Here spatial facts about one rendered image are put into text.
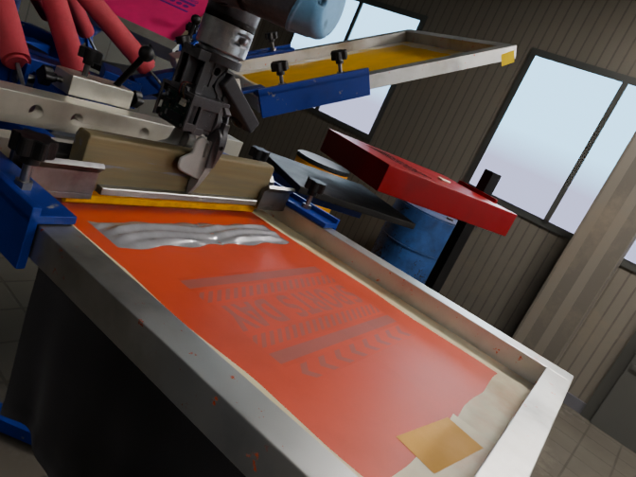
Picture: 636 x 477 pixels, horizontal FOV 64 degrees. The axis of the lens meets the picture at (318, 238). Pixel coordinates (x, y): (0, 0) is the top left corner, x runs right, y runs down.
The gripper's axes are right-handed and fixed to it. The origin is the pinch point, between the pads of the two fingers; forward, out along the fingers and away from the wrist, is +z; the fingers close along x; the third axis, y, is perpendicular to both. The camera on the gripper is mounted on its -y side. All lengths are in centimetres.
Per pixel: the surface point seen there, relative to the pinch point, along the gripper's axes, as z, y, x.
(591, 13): -139, -336, -36
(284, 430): 2, 27, 45
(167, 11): -24, -80, -119
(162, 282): 5.4, 17.7, 19.8
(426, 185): -7, -99, 0
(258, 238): 4.9, -9.6, 10.8
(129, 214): 5.4, 10.0, 2.1
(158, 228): 4.9, 8.9, 7.3
